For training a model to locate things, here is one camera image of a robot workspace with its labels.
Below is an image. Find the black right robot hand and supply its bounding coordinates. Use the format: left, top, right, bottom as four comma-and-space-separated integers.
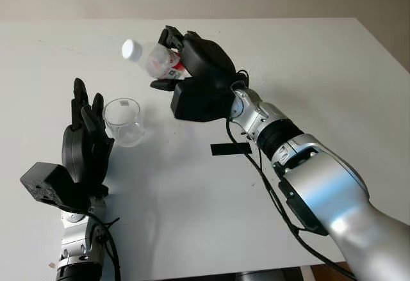
149, 24, 240, 95

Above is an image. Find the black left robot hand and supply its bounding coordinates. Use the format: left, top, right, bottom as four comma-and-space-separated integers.
61, 77, 115, 199

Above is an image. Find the clear plastic water bottle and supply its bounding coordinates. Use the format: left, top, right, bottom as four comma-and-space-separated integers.
121, 38, 189, 81

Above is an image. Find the clear glass cup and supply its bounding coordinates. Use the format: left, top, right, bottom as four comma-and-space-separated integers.
102, 98, 144, 149

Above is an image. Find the black tape strip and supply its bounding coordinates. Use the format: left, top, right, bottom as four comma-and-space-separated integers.
209, 142, 252, 157

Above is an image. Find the dark robot torso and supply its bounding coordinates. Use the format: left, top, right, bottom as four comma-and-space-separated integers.
121, 262, 309, 281

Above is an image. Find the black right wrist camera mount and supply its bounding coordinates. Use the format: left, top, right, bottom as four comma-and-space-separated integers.
170, 78, 237, 124

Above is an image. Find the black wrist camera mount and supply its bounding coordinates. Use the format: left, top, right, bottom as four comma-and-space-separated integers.
170, 78, 237, 124
19, 162, 93, 214

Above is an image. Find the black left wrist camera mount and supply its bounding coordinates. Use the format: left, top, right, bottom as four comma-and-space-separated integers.
19, 162, 93, 214

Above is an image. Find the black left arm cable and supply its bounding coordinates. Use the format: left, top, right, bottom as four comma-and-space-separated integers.
85, 209, 122, 281

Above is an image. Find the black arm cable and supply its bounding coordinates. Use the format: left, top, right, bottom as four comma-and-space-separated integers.
85, 209, 122, 281
225, 116, 357, 281

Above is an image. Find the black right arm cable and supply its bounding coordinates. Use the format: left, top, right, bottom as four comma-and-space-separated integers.
225, 116, 357, 281

